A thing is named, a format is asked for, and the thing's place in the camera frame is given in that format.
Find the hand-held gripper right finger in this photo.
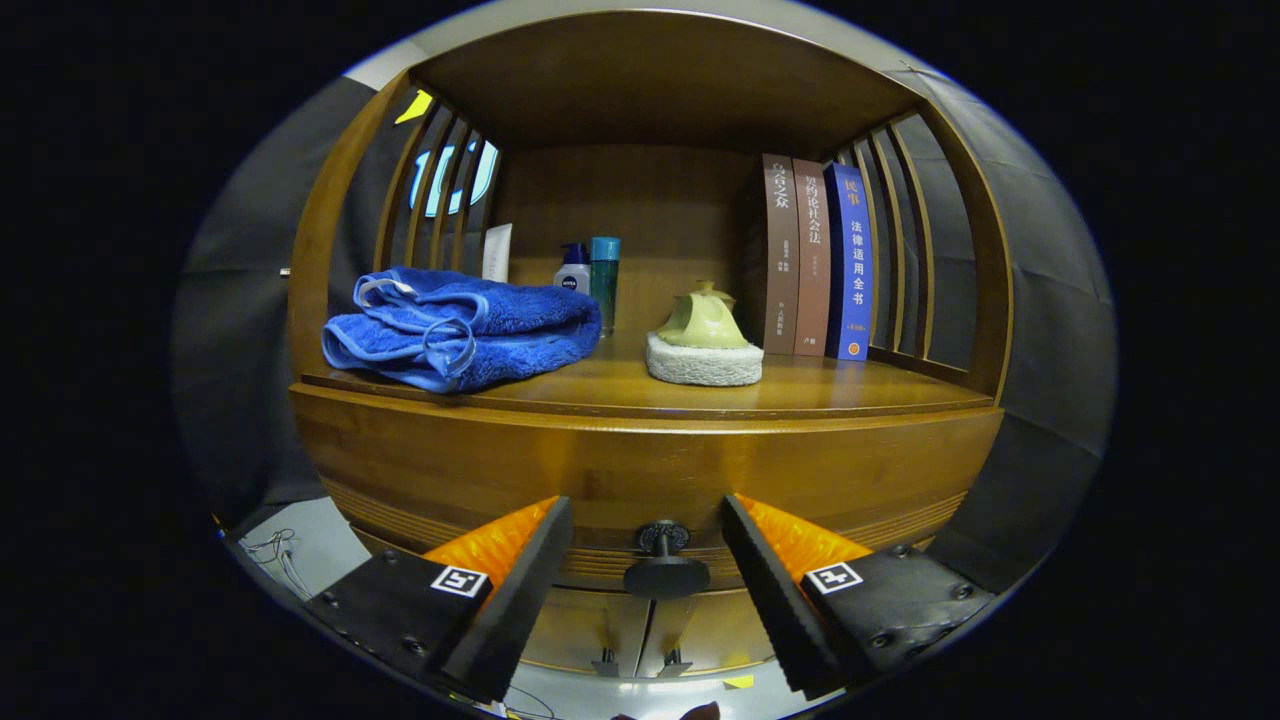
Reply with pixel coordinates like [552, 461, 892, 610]
[721, 493, 1000, 702]

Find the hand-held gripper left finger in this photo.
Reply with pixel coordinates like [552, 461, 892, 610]
[303, 496, 575, 704]

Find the wooden drawer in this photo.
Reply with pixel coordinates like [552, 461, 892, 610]
[290, 383, 1004, 601]

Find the yellow-handled white scrub sponge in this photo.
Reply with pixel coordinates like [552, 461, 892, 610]
[645, 283, 765, 388]

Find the wooden cabinet door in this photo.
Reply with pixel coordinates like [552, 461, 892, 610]
[640, 590, 777, 677]
[520, 585, 651, 677]

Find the wooden countertop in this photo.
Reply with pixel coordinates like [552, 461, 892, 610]
[300, 330, 996, 421]

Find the wooden cabinet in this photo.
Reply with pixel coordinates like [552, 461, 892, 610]
[287, 10, 1013, 681]

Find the blue towel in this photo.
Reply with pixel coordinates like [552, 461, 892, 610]
[321, 266, 604, 394]

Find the white lotion bottle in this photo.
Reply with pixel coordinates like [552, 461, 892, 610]
[553, 242, 593, 295]

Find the reddish brown book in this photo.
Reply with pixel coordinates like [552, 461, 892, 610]
[793, 158, 833, 357]

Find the clear blue bottle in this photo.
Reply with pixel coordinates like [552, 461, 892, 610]
[589, 236, 622, 338]

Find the blue book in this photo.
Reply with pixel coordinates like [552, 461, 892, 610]
[825, 163, 874, 362]

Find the dark brown book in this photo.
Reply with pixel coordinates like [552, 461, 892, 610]
[745, 153, 801, 355]

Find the white tube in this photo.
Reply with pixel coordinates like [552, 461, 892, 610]
[481, 223, 514, 284]

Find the white cable bundle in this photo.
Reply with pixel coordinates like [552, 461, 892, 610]
[240, 528, 311, 601]

